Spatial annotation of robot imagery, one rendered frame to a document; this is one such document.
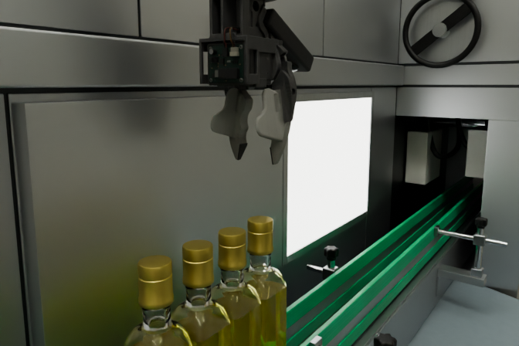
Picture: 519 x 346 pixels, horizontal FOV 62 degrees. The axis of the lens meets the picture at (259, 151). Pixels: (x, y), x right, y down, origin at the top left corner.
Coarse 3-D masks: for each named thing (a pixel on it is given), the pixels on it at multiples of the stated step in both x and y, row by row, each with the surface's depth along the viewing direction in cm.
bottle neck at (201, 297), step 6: (186, 288) 48; (192, 288) 48; (198, 288) 47; (204, 288) 48; (210, 288) 49; (186, 294) 48; (192, 294) 48; (198, 294) 48; (204, 294) 48; (210, 294) 49; (186, 300) 49; (192, 300) 48; (198, 300) 48; (204, 300) 48; (210, 300) 49; (192, 306) 48; (198, 306) 48; (204, 306) 48
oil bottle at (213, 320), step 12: (180, 312) 48; (192, 312) 48; (204, 312) 48; (216, 312) 48; (192, 324) 47; (204, 324) 47; (216, 324) 48; (228, 324) 50; (192, 336) 46; (204, 336) 46; (216, 336) 48; (228, 336) 50
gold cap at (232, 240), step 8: (224, 232) 52; (232, 232) 52; (240, 232) 52; (224, 240) 51; (232, 240) 51; (240, 240) 52; (224, 248) 52; (232, 248) 51; (240, 248) 52; (224, 256) 52; (232, 256) 51; (240, 256) 52; (224, 264) 52; (232, 264) 52; (240, 264) 52
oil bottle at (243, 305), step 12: (216, 288) 53; (240, 288) 53; (252, 288) 54; (216, 300) 52; (228, 300) 51; (240, 300) 51; (252, 300) 53; (228, 312) 51; (240, 312) 51; (252, 312) 53; (240, 324) 51; (252, 324) 53; (240, 336) 51; (252, 336) 53
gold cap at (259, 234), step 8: (256, 216) 58; (264, 216) 58; (248, 224) 57; (256, 224) 56; (264, 224) 56; (272, 224) 57; (248, 232) 57; (256, 232) 56; (264, 232) 56; (272, 232) 57; (248, 240) 57; (256, 240) 56; (264, 240) 56; (272, 240) 57; (248, 248) 57; (256, 248) 56; (264, 248) 56; (272, 248) 57
